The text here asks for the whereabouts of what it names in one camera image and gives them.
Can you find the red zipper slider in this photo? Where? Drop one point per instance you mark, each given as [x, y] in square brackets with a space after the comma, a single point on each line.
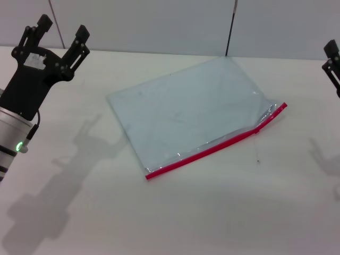
[257, 131]

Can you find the clear document bag red zipper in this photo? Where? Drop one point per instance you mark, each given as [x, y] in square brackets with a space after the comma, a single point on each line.
[186, 106]

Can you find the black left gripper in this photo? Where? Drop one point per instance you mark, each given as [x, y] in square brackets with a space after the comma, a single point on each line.
[32, 79]

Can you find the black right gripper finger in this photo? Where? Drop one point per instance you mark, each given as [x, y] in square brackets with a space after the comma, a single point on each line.
[333, 49]

